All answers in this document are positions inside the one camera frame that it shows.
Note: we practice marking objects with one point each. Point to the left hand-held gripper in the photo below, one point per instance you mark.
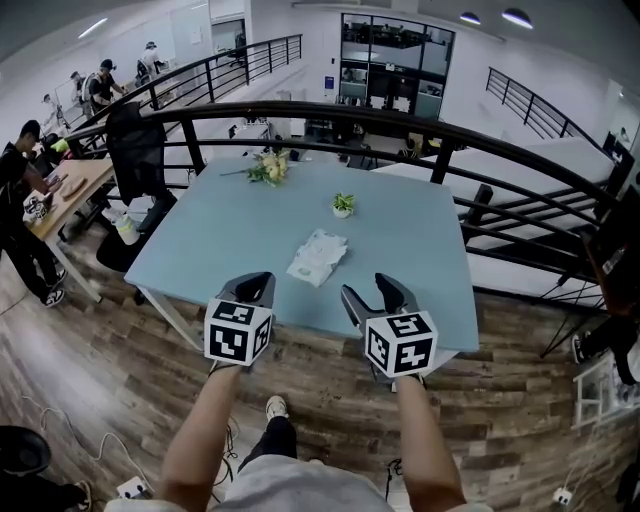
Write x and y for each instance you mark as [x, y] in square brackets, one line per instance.
[230, 337]

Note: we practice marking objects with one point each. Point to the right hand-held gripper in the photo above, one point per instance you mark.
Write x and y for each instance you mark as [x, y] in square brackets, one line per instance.
[400, 345]

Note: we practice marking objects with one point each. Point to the white plastic packet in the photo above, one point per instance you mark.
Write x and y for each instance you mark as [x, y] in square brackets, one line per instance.
[317, 257]

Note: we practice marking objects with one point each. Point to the person's left forearm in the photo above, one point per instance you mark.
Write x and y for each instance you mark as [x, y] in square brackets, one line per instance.
[200, 440]

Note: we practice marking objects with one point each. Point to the person's right forearm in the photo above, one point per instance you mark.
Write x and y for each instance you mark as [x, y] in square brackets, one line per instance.
[427, 450]

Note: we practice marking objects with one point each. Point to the small potted plant white pot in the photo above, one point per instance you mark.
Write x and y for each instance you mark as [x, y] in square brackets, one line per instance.
[342, 210]

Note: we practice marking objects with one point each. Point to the person's left shoe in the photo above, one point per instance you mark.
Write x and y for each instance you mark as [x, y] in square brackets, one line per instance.
[276, 407]

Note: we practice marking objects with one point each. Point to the yellow flower bouquet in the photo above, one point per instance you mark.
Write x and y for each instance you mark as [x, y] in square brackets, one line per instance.
[272, 167]

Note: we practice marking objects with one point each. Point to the pale plastic bottle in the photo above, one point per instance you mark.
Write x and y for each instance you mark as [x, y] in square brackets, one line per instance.
[127, 231]

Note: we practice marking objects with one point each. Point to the white plastic bag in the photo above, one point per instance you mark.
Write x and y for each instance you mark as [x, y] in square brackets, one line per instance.
[125, 210]

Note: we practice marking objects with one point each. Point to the person's black trouser leg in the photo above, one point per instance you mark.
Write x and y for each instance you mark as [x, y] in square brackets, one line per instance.
[275, 442]

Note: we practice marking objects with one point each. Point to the black office chair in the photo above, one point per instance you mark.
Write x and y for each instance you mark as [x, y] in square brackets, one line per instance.
[135, 150]

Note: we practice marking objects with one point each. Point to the curved black handrail railing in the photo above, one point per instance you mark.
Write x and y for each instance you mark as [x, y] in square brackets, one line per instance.
[325, 112]

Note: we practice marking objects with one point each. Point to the wooden desk white legs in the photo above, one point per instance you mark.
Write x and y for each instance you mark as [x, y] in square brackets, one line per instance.
[75, 200]

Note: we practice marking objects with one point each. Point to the person's grey shirt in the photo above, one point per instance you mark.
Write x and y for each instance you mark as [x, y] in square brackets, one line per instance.
[300, 487]

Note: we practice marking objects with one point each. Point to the wooden cutting board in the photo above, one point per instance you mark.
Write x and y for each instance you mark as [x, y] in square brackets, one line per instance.
[74, 189]

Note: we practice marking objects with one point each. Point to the black metal railing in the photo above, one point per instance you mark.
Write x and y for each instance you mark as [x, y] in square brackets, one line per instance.
[225, 65]
[535, 107]

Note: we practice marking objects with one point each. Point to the white power strip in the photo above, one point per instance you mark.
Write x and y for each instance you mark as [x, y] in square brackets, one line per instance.
[132, 487]
[562, 496]

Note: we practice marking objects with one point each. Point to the clear bottle red cap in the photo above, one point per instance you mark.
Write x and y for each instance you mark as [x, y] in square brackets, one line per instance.
[614, 260]

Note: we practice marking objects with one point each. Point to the neon yellow cloth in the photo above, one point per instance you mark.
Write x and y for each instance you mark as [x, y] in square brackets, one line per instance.
[59, 145]

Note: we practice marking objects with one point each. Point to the dark table hairpin legs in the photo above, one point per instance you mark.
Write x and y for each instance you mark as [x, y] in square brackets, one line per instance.
[620, 290]

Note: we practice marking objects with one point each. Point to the black framed glass partition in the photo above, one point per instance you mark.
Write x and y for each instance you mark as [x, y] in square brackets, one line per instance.
[395, 60]

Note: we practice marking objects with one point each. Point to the black round seat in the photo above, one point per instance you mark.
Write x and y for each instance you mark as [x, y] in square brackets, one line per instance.
[22, 450]

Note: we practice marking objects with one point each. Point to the dome pendant lamp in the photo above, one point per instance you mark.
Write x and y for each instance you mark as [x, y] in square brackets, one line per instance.
[517, 19]
[470, 19]

